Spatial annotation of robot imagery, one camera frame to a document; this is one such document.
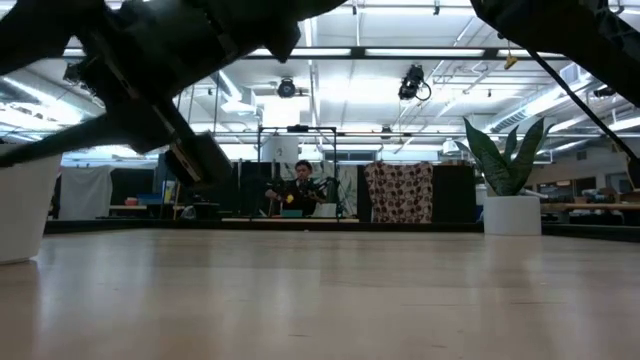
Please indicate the black partition panel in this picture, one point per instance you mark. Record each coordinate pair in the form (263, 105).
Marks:
(452, 195)

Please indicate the snake plant in white pot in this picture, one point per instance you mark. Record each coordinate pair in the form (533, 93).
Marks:
(510, 215)

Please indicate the brown dotted cloth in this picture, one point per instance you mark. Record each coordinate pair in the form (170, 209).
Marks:
(400, 192)

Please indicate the plain white cloth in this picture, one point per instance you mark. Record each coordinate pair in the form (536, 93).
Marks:
(87, 190)

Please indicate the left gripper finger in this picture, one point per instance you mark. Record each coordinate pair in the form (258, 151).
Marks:
(75, 151)
(75, 135)

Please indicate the black table frame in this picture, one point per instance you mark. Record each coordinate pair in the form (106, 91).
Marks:
(425, 227)

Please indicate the black ceiling fixture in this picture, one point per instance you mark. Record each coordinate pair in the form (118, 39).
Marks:
(606, 91)

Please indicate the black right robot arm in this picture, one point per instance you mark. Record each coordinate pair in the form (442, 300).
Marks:
(575, 35)

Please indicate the round black ceiling camera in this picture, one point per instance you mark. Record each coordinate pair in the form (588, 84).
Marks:
(286, 88)

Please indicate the black metal stand frame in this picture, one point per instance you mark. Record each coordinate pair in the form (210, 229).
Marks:
(297, 128)

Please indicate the leaf print cloth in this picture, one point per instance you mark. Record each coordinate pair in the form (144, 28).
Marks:
(345, 182)

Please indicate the black overhead rig beam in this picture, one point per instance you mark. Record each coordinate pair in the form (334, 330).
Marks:
(357, 52)

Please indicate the person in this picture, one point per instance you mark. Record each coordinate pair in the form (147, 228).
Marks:
(300, 192)

